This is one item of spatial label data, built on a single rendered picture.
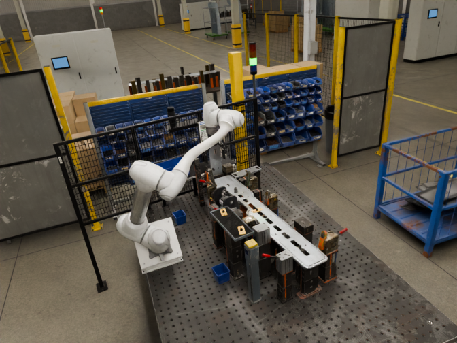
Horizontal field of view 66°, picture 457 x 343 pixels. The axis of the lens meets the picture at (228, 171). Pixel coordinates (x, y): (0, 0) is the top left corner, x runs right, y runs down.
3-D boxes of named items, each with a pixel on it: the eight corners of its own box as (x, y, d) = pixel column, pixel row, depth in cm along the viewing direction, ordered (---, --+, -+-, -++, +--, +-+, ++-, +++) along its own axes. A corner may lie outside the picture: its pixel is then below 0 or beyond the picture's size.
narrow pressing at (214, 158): (222, 173, 334) (219, 139, 319) (211, 176, 329) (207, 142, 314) (222, 172, 334) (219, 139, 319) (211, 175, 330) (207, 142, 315)
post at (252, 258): (262, 299, 232) (260, 246, 212) (252, 304, 229) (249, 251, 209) (256, 292, 238) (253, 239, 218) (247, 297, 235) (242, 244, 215)
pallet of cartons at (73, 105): (109, 158, 645) (94, 101, 598) (62, 167, 627) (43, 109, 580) (109, 137, 749) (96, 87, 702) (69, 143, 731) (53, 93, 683)
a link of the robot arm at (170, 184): (188, 174, 210) (168, 164, 210) (175, 200, 202) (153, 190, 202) (186, 182, 222) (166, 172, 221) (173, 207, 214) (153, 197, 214)
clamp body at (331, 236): (340, 278, 244) (343, 235, 228) (323, 286, 239) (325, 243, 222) (329, 268, 253) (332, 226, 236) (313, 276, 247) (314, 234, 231)
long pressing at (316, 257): (333, 258, 220) (333, 256, 219) (304, 271, 212) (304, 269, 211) (230, 174, 332) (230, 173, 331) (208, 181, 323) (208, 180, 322)
